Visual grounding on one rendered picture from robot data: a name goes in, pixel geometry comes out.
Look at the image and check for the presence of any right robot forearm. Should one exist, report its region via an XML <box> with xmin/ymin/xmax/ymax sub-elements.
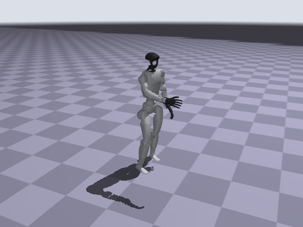
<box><xmin>145</xmin><ymin>90</ymin><xmax>166</xmax><ymax>103</ymax></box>

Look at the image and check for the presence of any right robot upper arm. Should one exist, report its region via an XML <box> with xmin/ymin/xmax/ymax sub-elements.
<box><xmin>138</xmin><ymin>73</ymin><xmax>148</xmax><ymax>98</ymax></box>

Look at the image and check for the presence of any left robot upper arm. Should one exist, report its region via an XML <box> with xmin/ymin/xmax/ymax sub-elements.
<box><xmin>159</xmin><ymin>69</ymin><xmax>166</xmax><ymax>91</ymax></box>

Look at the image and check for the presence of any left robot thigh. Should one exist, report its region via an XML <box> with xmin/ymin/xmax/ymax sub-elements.
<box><xmin>151</xmin><ymin>105</ymin><xmax>163</xmax><ymax>137</ymax></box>

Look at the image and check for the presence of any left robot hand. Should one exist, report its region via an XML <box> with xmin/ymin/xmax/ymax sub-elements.
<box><xmin>165</xmin><ymin>104</ymin><xmax>174</xmax><ymax>119</ymax></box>

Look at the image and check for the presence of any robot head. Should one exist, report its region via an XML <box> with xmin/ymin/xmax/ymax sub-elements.
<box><xmin>145</xmin><ymin>52</ymin><xmax>160</xmax><ymax>72</ymax></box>

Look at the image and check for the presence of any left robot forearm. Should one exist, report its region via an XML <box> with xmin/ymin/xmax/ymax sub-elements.
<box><xmin>161</xmin><ymin>86</ymin><xmax>168</xmax><ymax>106</ymax></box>

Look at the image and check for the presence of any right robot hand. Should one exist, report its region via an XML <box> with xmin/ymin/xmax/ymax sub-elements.
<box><xmin>164</xmin><ymin>96</ymin><xmax>182</xmax><ymax>108</ymax></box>

